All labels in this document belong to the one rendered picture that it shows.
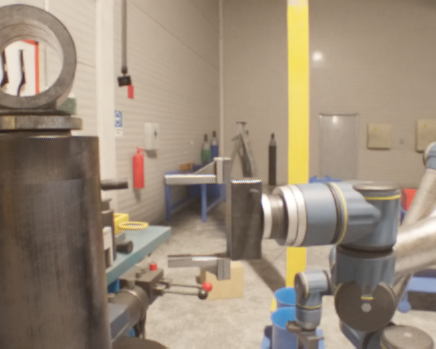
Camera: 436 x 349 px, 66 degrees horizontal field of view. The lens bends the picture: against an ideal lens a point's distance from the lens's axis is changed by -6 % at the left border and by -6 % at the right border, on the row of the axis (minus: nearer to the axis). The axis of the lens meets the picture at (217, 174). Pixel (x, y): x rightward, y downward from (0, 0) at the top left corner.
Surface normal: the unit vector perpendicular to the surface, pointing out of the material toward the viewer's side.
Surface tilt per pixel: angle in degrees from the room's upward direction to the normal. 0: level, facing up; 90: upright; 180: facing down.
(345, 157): 90
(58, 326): 90
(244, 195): 90
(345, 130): 90
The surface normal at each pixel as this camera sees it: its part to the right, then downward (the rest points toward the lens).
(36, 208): 0.51, 0.08
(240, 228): 0.15, 0.10
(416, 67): -0.22, 0.10
